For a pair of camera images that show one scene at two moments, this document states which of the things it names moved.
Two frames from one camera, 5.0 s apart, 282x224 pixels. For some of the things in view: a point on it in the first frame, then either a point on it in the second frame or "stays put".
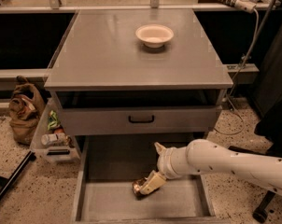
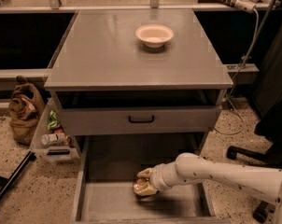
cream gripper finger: [159, 147] -> [147, 173]
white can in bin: [49, 139] stays put
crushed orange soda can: [137, 187] stays put
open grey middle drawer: [108, 166] stays put
